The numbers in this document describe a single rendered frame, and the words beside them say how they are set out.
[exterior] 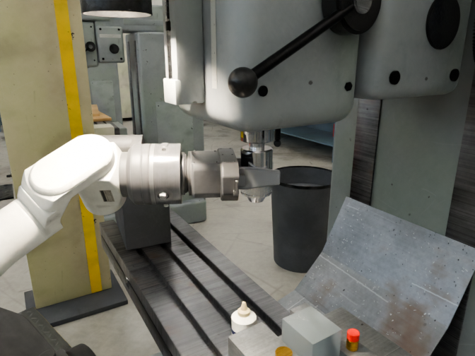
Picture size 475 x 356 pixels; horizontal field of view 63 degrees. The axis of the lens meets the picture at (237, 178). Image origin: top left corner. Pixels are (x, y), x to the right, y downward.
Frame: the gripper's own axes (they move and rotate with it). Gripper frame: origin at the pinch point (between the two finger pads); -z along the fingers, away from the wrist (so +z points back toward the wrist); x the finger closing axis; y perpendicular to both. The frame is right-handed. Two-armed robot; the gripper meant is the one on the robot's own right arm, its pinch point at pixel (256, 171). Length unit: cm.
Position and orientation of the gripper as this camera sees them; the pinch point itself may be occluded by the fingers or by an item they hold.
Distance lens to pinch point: 58.0
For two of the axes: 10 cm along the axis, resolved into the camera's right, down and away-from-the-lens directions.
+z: -10.0, 0.2, -1.0
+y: -0.1, 9.5, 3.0
